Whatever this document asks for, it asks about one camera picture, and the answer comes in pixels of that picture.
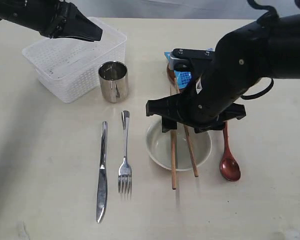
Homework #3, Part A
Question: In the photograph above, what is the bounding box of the silver metal knife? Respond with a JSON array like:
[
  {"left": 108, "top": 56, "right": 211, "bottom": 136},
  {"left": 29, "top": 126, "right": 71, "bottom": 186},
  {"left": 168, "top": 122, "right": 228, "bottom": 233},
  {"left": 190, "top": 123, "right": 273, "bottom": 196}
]
[{"left": 96, "top": 121, "right": 108, "bottom": 224}]

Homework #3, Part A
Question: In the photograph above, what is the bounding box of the brown plate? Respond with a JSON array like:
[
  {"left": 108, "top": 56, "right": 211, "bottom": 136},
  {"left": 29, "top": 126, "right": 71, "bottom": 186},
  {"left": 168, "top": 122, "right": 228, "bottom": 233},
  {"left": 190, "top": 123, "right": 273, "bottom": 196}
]
[{"left": 166, "top": 64, "right": 177, "bottom": 85}]

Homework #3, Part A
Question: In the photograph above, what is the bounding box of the red-brown wooden spoon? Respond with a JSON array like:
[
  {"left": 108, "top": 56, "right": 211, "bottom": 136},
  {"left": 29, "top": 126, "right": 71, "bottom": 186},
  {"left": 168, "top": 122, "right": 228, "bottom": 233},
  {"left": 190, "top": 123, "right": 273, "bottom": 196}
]
[{"left": 219, "top": 121, "right": 241, "bottom": 182}]

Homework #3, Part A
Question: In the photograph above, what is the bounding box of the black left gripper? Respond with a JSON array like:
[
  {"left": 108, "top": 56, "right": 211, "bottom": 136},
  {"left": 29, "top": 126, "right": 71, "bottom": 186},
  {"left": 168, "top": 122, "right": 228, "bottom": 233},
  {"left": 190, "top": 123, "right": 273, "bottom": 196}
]
[{"left": 32, "top": 0, "right": 103, "bottom": 42}]

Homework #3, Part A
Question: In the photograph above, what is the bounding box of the cream ceramic bowl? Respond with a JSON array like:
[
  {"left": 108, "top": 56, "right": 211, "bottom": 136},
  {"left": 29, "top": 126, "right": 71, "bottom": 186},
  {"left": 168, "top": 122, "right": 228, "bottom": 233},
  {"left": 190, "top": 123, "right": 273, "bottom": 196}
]
[{"left": 145, "top": 119, "right": 212, "bottom": 172}]

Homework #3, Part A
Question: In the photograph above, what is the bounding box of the silver metal spoon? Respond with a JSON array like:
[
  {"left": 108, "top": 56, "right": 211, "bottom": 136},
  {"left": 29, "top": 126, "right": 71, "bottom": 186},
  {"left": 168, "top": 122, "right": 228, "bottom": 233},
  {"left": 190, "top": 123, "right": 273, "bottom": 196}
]
[{"left": 118, "top": 110, "right": 132, "bottom": 196}]

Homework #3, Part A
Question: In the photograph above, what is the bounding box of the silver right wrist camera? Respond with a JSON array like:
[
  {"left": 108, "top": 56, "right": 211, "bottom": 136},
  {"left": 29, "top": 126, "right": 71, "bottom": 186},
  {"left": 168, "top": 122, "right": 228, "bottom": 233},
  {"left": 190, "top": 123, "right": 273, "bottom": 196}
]
[{"left": 168, "top": 48, "right": 215, "bottom": 73}]

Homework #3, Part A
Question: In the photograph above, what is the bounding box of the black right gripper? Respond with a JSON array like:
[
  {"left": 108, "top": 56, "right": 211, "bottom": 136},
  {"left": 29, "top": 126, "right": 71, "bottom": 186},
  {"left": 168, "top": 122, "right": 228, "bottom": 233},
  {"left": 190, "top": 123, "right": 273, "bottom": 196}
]
[{"left": 145, "top": 92, "right": 246, "bottom": 133}]

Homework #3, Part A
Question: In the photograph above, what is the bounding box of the shiny steel cup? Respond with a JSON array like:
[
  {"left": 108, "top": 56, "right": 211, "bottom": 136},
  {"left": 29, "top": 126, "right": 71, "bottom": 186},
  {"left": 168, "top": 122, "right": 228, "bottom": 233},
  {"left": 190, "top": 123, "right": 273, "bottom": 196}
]
[{"left": 98, "top": 61, "right": 129, "bottom": 103}]

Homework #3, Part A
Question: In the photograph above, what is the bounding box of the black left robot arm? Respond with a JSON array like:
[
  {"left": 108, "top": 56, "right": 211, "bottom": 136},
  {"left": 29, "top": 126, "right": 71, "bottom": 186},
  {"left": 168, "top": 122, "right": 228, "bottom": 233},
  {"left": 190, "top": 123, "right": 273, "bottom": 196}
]
[{"left": 0, "top": 0, "right": 103, "bottom": 42}]

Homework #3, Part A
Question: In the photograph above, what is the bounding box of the white perforated plastic basket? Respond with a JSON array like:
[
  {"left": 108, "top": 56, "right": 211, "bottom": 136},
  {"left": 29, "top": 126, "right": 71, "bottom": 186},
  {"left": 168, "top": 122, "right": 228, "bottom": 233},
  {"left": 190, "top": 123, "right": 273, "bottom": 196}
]
[{"left": 22, "top": 17, "right": 127, "bottom": 104}]

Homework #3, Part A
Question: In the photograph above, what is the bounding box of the blue snack packet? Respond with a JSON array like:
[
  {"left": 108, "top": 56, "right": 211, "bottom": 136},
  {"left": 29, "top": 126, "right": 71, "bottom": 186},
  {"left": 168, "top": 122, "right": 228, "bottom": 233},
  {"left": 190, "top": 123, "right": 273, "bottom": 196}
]
[{"left": 163, "top": 47, "right": 215, "bottom": 90}]

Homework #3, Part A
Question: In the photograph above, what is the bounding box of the wooden chopstick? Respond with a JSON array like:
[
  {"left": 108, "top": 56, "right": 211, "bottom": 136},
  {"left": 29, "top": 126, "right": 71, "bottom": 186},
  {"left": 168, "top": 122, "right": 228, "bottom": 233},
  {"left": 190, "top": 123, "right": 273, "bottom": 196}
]
[
  {"left": 170, "top": 130, "right": 177, "bottom": 190},
  {"left": 173, "top": 77, "right": 200, "bottom": 178}
]

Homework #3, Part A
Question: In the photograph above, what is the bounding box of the black cable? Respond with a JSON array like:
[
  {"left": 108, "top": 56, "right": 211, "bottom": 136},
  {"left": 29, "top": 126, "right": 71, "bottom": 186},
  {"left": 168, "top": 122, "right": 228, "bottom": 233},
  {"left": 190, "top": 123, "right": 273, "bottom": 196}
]
[{"left": 239, "top": 0, "right": 300, "bottom": 101}]

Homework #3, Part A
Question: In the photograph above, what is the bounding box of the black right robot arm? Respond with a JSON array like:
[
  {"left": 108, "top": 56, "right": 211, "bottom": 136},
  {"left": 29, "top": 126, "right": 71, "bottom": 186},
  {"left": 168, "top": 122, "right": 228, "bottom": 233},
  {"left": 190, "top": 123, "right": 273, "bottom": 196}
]
[{"left": 145, "top": 14, "right": 300, "bottom": 133}]

